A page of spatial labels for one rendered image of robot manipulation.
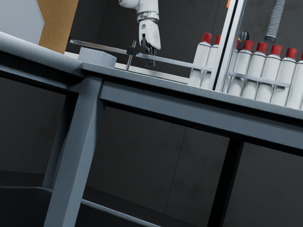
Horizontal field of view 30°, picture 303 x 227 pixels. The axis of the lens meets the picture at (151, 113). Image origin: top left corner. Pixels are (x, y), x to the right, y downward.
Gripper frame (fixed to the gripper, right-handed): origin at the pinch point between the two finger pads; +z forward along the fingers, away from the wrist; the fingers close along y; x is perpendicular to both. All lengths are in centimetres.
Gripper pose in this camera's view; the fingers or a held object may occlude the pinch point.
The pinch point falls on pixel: (150, 61)
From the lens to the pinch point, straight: 214.1
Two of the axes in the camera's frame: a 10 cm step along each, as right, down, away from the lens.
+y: 4.1, 1.3, 9.0
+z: 0.5, 9.8, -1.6
